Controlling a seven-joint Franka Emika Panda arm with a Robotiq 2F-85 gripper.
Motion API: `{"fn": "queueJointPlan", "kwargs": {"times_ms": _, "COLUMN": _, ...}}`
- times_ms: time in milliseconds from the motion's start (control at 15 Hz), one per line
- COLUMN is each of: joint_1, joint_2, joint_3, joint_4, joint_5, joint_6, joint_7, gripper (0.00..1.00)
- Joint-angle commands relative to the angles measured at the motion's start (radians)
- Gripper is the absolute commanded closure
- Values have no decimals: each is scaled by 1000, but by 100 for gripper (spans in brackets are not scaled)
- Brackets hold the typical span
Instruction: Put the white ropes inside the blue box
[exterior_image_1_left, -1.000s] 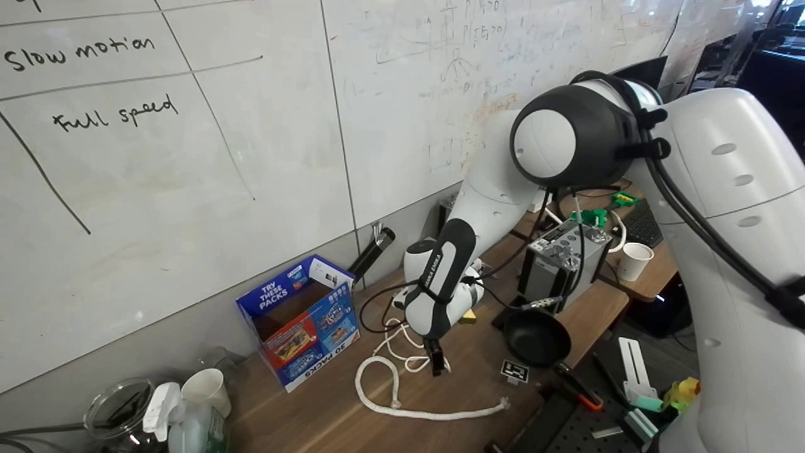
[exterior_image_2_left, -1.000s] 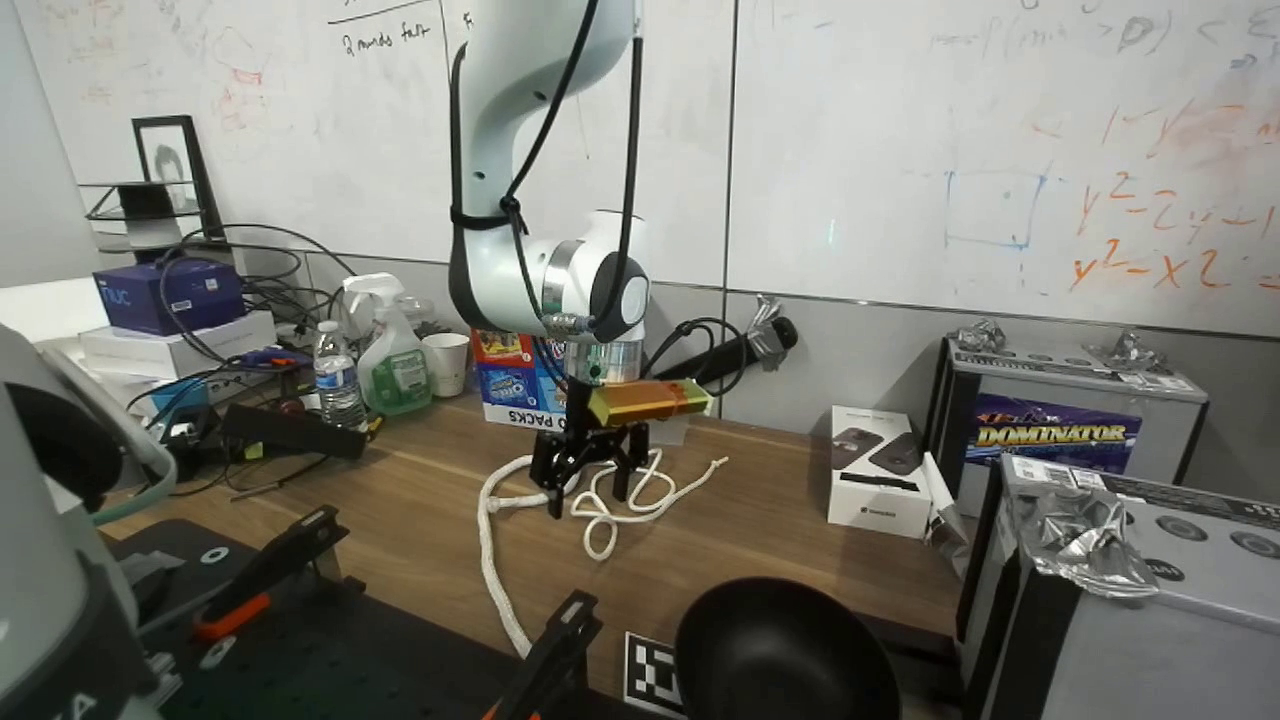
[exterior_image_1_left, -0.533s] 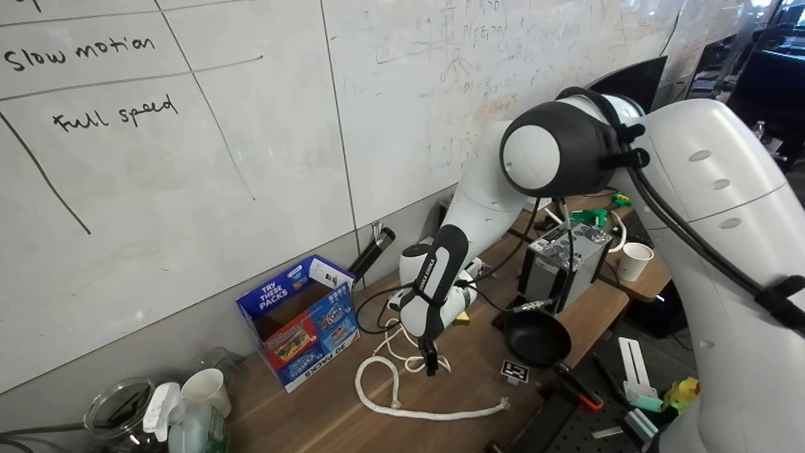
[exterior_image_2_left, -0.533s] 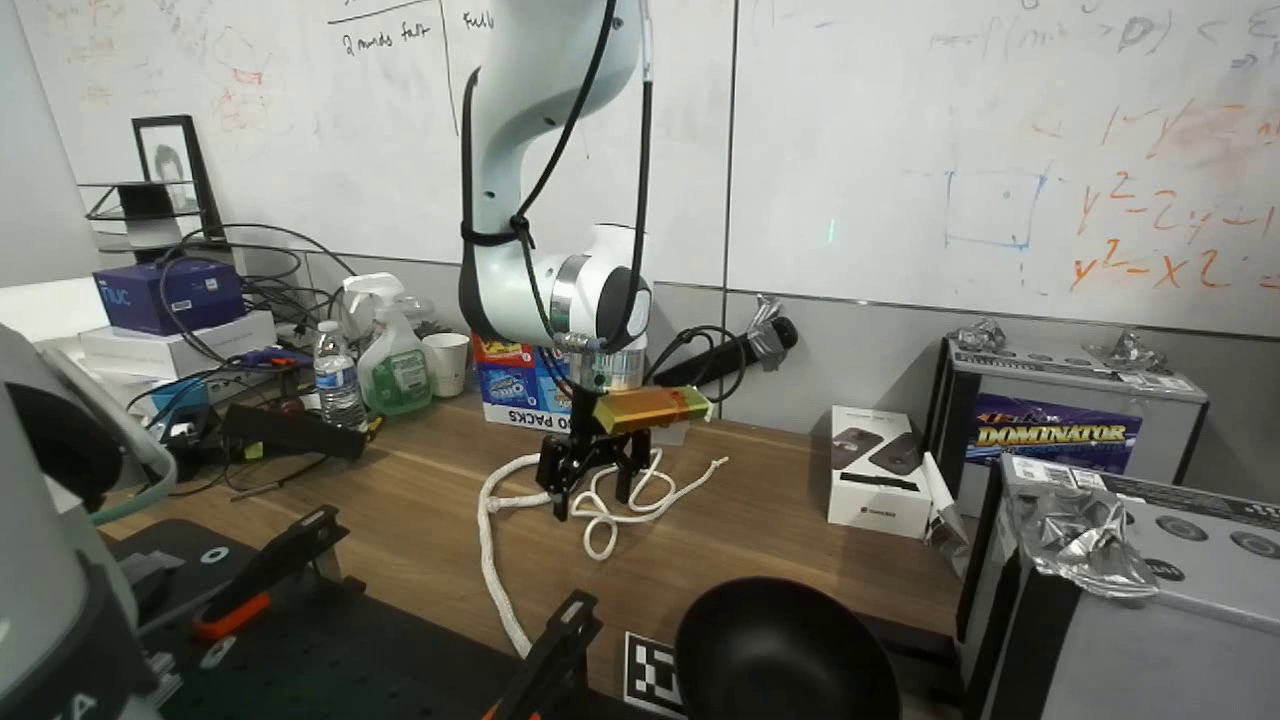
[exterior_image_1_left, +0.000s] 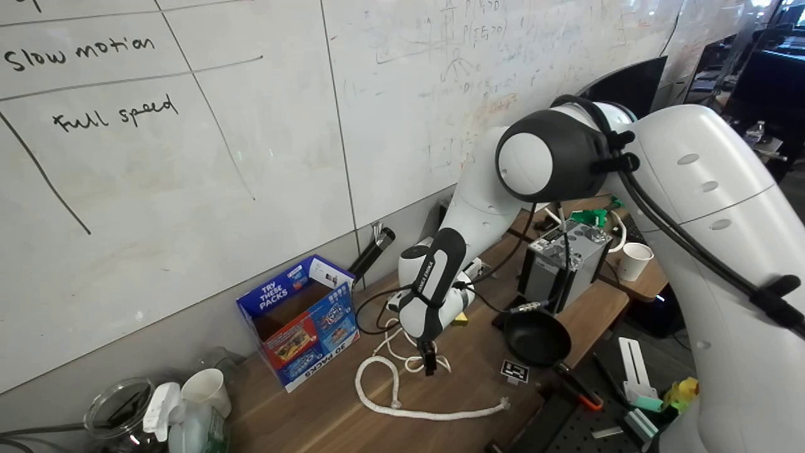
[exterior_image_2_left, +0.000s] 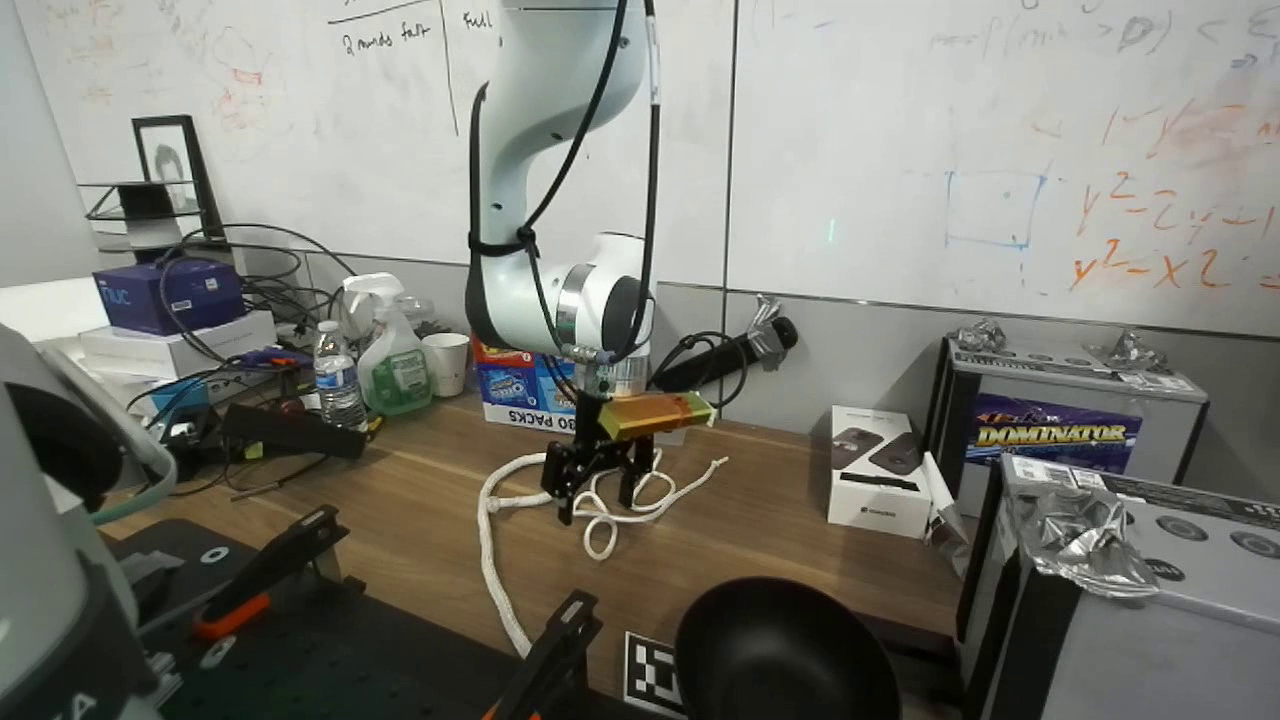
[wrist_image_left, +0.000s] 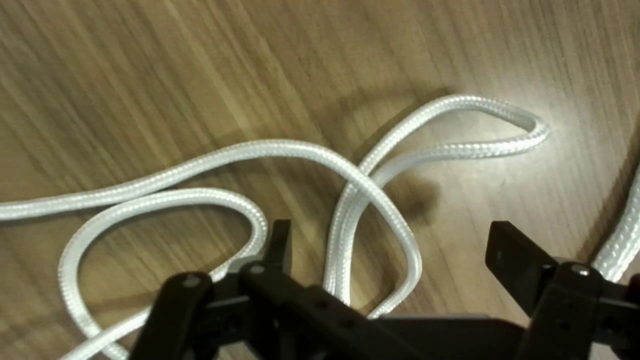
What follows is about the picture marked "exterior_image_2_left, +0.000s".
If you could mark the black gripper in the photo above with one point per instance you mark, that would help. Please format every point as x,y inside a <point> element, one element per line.
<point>592,452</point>

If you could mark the blue cardboard snack box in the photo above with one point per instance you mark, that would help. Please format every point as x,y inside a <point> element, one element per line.
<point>514,390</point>

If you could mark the white phone box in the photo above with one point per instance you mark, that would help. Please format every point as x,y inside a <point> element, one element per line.
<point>882,473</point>

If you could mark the white flat box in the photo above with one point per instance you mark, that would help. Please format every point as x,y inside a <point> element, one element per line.
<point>145,353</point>

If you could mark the black orange clamp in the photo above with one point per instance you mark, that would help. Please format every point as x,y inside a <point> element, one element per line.
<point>272,564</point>
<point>552,661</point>

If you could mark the black handheld tool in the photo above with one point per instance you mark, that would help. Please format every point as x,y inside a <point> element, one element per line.
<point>720,353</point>

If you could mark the black white fiducial tag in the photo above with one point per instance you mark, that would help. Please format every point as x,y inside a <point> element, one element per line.
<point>652,675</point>

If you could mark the black bowl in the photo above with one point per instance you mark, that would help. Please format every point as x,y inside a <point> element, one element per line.
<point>787,655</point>

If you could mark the clear water bottle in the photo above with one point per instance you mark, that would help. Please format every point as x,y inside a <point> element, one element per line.
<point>337,383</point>

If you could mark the black perforated board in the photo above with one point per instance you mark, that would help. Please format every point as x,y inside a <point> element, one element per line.
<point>347,667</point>

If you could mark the black hand tool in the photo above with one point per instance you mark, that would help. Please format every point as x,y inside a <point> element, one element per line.
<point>265,433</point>

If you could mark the black Dominator battery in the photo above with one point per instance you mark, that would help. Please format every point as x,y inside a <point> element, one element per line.
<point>1066,427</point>

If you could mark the blue carton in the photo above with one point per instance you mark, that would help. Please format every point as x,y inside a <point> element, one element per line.
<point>165,299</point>

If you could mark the crumpled silver foil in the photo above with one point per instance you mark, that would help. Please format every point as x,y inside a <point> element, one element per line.
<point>1082,524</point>

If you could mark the grey silver battery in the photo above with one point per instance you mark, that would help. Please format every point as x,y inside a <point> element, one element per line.
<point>1173,627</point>

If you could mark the yellow wrist camera bar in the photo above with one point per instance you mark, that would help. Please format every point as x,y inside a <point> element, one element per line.
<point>652,413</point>

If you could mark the black picture frame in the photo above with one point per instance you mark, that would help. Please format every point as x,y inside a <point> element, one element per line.
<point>176,175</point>

